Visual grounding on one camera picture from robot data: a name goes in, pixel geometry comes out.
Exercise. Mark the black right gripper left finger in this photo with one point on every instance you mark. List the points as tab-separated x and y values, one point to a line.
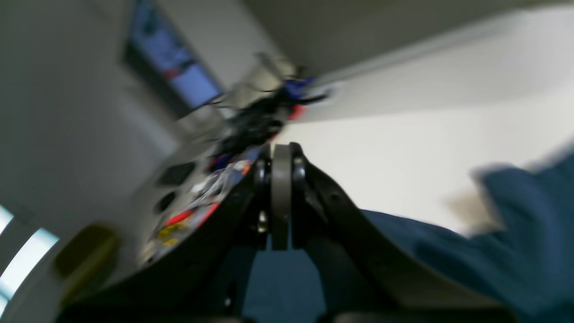
204	278

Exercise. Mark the orange handled tools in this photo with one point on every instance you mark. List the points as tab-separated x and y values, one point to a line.
181	211

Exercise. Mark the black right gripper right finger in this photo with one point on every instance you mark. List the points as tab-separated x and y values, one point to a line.
366	278

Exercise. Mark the blue T-shirt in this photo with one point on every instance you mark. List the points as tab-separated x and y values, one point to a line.
527	266

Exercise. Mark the wall monitor screen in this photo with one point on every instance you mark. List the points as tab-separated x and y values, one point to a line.
159	55

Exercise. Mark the blue clamp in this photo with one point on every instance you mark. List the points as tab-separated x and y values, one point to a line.
296	89

